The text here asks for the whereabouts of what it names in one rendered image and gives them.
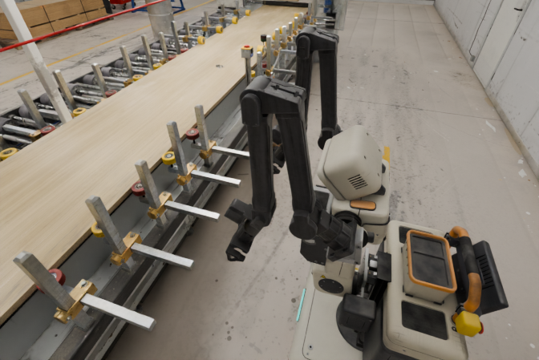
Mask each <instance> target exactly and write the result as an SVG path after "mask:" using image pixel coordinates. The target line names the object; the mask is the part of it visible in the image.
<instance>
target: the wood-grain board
mask: <svg viewBox="0 0 539 360"><path fill-rule="evenodd" d="M307 11H308V10H307V9H294V8H281V7H269V6H261V7H259V8H258V9H256V10H255V11H253V12H251V15H250V16H245V17H243V18H241V19H239V20H238V23H237V24H231V25H230V26H227V27H226V28H225V29H223V32H222V34H219V33H216V34H214V35H213V36H211V37H209V38H207V39H206V40H205V44H197V45H196V46H194V47H193V48H191V49H189V50H188V51H186V52H184V53H183V54H181V55H179V56H177V57H176V58H174V59H173V60H171V61H169V62H168V63H165V64H164V65H163V66H161V67H159V68H157V69H155V70H154V71H152V72H151V73H149V74H147V75H145V76H144V77H143V78H141V79H139V80H137V81H135V82H134V83H132V84H131V85H129V86H127V87H125V88H124V89H123V90H121V91H119V92H117V93H115V94H114V95H112V96H111V97H109V98H107V99H105V100H104V101H102V102H101V103H98V104H97V105H95V106H94V107H92V108H90V109H89V110H87V111H85V112H84V113H82V114H81V115H78V116H77V117H75V118H74V119H72V120H70V121H69V122H67V123H65V124H64V125H62V126H61V127H58V128H57V129H55V130H54V131H52V132H50V133H48V134H47V135H45V136H44V137H42V138H40V139H39V140H36V141H35V142H33V143H32V144H30V145H28V146H27V147H25V148H24V149H22V150H20V151H19V152H16V153H15V154H13V155H12V156H10V157H8V158H7V159H5V160H3V161H2V162H0V325H1V324H2V323H3V322H4V321H5V320H6V319H7V318H8V317H9V316H10V315H11V314H12V313H13V312H14V311H15V310H16V309H17V308H18V307H19V306H20V305H21V304H22V303H23V302H24V301H25V300H26V299H27V298H28V297H29V296H30V295H31V294H32V293H33V292H34V291H35V290H36V289H37V287H36V284H35V283H34V282H33V281H32V280H31V279H30V278H29V277H28V276H27V275H26V274H25V273H24V272H23V271H22V270H21V269H20V268H19V267H18V266H17V265H16V264H15V263H14V262H13V259H15V258H16V256H17V255H19V254H20V253H21V252H22V251H23V250H24V251H27V252H29V253H33V254H34V255H35V257H36V258H37V259H38V260H39V261H40V262H41V263H42V264H43V266H44V267H45V268H46V269H47V270H51V269H57V268H58V267H59V266H60V265H61V264H62V263H63V262H64V261H65V260H66V259H67V258H68V257H69V256H70V255H71V254H72V253H73V252H74V251H75V250H76V248H77V247H78V246H79V245H80V244H81V243H82V242H83V241H84V240H85V239H86V238H87V237H88V236H89V235H90V234H91V233H92V231H91V226H92V225H93V224H94V223H95V222H96V220H95V218H94V217H93V216H92V214H91V211H90V210H89V208H88V207H87V205H86V203H85V202H84V201H85V200H86V199H87V198H88V197H89V196H91V195H94V196H99V197H100V199H101V200H102V201H103V204H104V206H105V208H106V210H107V211H108V213H109V215H110V214H111V213H112V212H113V211H114V210H115V209H116V208H117V207H118V206H119V205H120V203H121V202H122V201H123V200H124V199H125V198H126V197H127V196H128V195H129V194H130V193H131V192H132V185H133V184H134V183H135V182H137V181H140V178H139V175H138V173H137V171H136V167H135V165H134V163H135V162H136V161H138V160H146V161H147V164H148V168H149V170H150V172H152V171H153V170H154V169H155V168H156V167H157V166H158V165H159V164H160V163H161V162H162V161H163V160H162V155H163V154H164V153H166V152H171V151H172V145H171V141H170V138H169V134H168V129H167V126H166V124H167V123H168V122H169V121H170V120H171V121H175V122H176V124H177V127H178V131H179V134H180V141H182V140H183V139H184V138H185V137H186V134H185V133H186V131H187V130H189V129H193V128H195V127H196V126H197V119H196V114H195V110H194V107H195V106H196V105H197V104H200V105H203V109H204V114H205V117H206V116H207V115H208V114H209V113H210V112H211V110H212V109H214V108H215V106H216V105H218V104H219V102H220V101H222V100H223V98H224V97H226V96H227V94H228V93H230V92H231V90H232V89H234V88H235V86H236V85H238V84H239V82H240V81H242V80H243V78H244V77H245V58H242V57H241V48H242V47H243V46H244V45H250V46H253V57H252V58H250V60H251V70H252V69H253V68H254V67H255V66H256V65H257V46H258V45H260V46H265V42H264V45H263V42H261V34H267V36H268V35H271V39H272V35H273V32H275V29H276V28H279V27H280V26H286V29H289V23H290V22H292V21H294V14H295V13H299V14H300V13H301V12H302V13H303V15H306V12H307ZM272 40H273V39H272ZM265 47H266V46H265ZM217 64H218V65H219V64H220V65H223V66H224V67H222V68H220V69H218V68H217V67H216V65H217Z"/></svg>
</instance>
